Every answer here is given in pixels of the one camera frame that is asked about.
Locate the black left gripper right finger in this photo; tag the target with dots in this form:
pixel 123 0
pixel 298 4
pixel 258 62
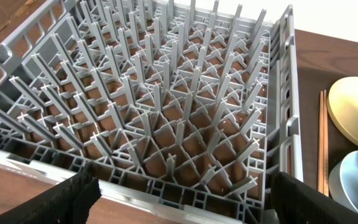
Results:
pixel 296 202

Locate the grey plastic dish rack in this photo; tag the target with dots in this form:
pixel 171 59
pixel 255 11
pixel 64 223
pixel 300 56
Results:
pixel 186 113

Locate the light blue bowl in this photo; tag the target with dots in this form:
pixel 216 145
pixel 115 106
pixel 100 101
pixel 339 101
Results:
pixel 343 182

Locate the yellow plate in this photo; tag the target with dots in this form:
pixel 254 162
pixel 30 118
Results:
pixel 343 107

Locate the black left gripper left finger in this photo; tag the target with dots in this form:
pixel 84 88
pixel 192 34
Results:
pixel 68 202

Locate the wooden chopstick right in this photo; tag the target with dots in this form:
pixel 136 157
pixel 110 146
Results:
pixel 325 145

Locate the dark brown serving tray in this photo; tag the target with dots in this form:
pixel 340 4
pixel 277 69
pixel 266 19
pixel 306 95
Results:
pixel 312 80

